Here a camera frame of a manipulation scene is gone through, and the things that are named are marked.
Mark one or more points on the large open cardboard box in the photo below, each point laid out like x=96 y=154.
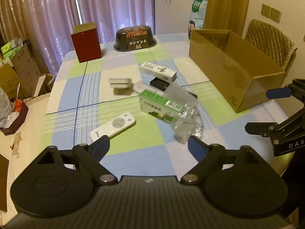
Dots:
x=240 y=71

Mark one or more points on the metal hook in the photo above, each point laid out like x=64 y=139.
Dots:
x=188 y=122

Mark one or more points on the dark wooden tray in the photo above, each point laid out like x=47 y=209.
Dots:
x=17 y=122

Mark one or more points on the brown cardboard box stack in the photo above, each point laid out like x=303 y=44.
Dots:
x=24 y=72

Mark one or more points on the quilted beige chair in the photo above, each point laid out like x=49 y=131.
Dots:
x=271 y=41

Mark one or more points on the white power adapter plug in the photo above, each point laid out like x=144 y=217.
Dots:
x=121 y=86

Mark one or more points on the white ointment box with bird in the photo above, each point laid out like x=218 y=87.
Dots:
x=163 y=73

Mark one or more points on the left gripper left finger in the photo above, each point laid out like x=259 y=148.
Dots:
x=88 y=158

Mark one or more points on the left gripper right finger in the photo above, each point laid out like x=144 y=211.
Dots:
x=209 y=161

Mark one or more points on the black Honglu food container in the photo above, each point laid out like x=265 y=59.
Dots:
x=134 y=38

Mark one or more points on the white item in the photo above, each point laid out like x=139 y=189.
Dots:
x=139 y=87

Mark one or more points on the black item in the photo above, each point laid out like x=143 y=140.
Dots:
x=159 y=84

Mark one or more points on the green white snack bag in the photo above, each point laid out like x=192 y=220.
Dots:
x=197 y=16

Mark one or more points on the green white mouthwash box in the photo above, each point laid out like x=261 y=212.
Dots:
x=160 y=107

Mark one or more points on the purple curtain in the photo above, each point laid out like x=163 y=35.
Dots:
x=48 y=24

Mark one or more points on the golden brown curtain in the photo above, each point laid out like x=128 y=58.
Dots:
x=226 y=15

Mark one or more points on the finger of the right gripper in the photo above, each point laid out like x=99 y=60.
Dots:
x=278 y=93
x=269 y=127

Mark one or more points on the white remote control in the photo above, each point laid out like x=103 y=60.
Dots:
x=113 y=127

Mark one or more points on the dark red paper bag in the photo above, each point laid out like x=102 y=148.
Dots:
x=86 y=42

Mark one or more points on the crumpled silver foil bag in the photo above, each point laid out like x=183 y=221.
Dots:
x=5 y=108

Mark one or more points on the brown box at left edge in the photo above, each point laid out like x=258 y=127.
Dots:
x=4 y=163

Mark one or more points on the beige wall socket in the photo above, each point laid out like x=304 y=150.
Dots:
x=271 y=13

